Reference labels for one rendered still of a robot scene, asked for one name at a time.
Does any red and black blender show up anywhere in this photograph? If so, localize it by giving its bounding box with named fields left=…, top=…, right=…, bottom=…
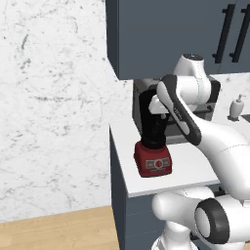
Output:
left=133, top=89, right=174, bottom=179

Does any white soap dispenser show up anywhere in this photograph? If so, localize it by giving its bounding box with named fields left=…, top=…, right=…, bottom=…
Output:
left=227, top=94, right=247, bottom=122

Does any dark grey wide cupboard door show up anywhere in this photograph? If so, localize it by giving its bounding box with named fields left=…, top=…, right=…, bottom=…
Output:
left=117, top=0, right=238, bottom=80

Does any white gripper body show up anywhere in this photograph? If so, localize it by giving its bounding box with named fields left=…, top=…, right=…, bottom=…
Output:
left=147, top=96, right=171, bottom=115

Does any dark grey base cabinet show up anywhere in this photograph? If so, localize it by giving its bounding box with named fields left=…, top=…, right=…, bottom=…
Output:
left=108, top=127, right=229, bottom=250

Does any dark grey narrow cupboard door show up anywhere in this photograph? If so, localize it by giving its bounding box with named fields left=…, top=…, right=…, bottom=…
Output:
left=220, top=0, right=250, bottom=75

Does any black cupboard door handle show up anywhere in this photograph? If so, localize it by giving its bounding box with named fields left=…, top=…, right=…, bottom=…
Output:
left=229, top=3, right=250, bottom=63
left=212, top=3, right=236, bottom=64

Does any dark grey wall cupboard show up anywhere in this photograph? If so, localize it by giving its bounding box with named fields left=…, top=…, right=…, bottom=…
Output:
left=104, top=0, right=250, bottom=81

